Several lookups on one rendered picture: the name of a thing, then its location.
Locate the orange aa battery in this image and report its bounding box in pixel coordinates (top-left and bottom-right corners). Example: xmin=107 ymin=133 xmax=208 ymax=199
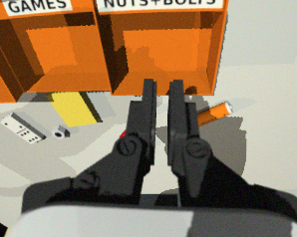
xmin=197 ymin=101 xmax=233 ymax=126

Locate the orange bin with nuts and bolts label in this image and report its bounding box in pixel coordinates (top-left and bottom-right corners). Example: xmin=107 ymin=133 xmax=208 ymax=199
xmin=0 ymin=0 xmax=228 ymax=103

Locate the grey hex nut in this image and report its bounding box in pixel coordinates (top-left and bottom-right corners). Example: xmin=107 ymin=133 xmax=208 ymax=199
xmin=52 ymin=125 xmax=67 ymax=139

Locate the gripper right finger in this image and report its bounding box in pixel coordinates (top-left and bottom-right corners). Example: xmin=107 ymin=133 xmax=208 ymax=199
xmin=167 ymin=80 xmax=297 ymax=221

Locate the white domino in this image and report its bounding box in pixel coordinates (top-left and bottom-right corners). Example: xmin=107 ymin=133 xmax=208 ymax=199
xmin=0 ymin=113 xmax=44 ymax=144

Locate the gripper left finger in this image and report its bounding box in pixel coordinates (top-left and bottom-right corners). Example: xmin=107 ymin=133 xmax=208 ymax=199
xmin=21 ymin=79 xmax=157 ymax=214

